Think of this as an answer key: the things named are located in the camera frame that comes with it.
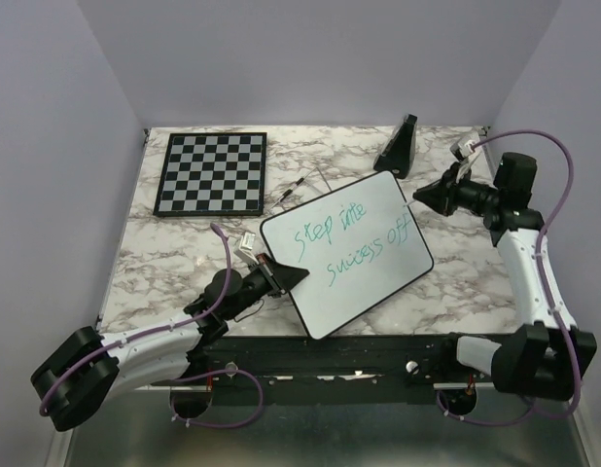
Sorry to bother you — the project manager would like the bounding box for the wire whiteboard easel stand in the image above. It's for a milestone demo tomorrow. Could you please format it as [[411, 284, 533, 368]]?
[[266, 167, 334, 215]]

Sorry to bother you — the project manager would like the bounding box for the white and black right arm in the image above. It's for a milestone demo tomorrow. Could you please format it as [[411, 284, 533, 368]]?
[[413, 153, 597, 402]]

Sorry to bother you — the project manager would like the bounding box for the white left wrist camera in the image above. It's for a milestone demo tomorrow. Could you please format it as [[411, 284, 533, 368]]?
[[234, 232, 258, 267]]

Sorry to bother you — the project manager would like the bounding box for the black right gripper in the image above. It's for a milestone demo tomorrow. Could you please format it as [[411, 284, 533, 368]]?
[[413, 162, 501, 217]]

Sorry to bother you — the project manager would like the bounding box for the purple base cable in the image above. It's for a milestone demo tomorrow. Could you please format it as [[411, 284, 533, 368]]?
[[169, 364, 265, 429], [436, 383, 539, 424]]

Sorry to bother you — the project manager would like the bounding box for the white whiteboard black frame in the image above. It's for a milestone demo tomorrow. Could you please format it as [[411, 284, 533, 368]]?
[[260, 172, 434, 340]]

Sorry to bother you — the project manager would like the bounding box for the black triangular stand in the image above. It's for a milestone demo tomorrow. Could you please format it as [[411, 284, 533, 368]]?
[[372, 114, 418, 180]]

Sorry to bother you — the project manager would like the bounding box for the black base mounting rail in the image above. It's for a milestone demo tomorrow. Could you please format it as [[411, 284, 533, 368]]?
[[163, 332, 499, 405]]

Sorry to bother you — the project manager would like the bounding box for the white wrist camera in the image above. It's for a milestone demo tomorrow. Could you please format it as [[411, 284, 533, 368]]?
[[234, 232, 258, 267], [450, 137, 481, 181]]

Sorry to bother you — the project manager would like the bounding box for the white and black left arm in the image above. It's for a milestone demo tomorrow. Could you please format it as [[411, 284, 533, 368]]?
[[30, 254, 309, 432]]

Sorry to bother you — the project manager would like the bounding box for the black white checkerboard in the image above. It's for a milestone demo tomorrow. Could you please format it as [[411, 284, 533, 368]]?
[[154, 132, 267, 217]]

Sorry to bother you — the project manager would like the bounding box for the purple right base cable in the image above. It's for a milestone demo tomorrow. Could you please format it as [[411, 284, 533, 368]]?
[[436, 383, 539, 424]]

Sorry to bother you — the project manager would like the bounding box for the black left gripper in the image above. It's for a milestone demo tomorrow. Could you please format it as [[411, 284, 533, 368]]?
[[224, 252, 309, 321]]

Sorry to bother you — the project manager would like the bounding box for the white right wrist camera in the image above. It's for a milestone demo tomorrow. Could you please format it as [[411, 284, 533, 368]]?
[[450, 137, 481, 181]]

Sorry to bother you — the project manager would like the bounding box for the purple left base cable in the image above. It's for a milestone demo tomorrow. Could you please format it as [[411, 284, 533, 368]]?
[[169, 364, 265, 429]]

